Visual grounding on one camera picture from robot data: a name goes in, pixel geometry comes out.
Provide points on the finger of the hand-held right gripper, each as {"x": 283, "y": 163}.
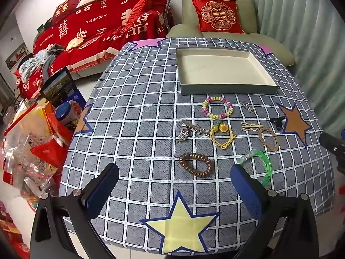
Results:
{"x": 327, "y": 139}

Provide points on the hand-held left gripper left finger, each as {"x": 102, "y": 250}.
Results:
{"x": 103, "y": 183}

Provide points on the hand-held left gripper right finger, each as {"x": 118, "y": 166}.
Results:
{"x": 245, "y": 188}

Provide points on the black claw hair clip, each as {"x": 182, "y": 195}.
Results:
{"x": 277, "y": 120}

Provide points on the long silver rhinestone hair clip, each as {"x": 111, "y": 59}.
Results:
{"x": 186, "y": 134}

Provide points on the small silver hair clip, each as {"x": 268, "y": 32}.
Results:
{"x": 247, "y": 105}

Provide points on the shallow cream cardboard box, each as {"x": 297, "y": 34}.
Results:
{"x": 215, "y": 67}

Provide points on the grey checked star tablecloth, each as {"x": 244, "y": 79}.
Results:
{"x": 134, "y": 140}

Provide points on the beige hair pin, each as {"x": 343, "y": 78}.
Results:
{"x": 249, "y": 126}

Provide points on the blue lidded tin can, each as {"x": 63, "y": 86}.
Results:
{"x": 64, "y": 112}

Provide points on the orange cardboard box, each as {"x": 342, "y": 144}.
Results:
{"x": 45, "y": 118}

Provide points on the blue gift box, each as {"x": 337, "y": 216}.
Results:
{"x": 78, "y": 99}

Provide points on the stack of red boxes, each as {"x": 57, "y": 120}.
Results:
{"x": 10, "y": 229}

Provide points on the dark printed cardboard box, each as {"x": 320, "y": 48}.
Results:
{"x": 58, "y": 85}

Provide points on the pale green curtain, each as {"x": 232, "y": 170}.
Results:
{"x": 296, "y": 19}

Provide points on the pile of grey clothes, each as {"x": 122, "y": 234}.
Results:
{"x": 40, "y": 62}

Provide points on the round beige plush cushion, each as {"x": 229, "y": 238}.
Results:
{"x": 75, "y": 42}

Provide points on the red embroidered cushion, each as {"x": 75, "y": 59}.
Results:
{"x": 218, "y": 14}

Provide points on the plain red pillow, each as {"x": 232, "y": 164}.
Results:
{"x": 137, "y": 12}

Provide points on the red pillow with white characters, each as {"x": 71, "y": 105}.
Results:
{"x": 66, "y": 6}

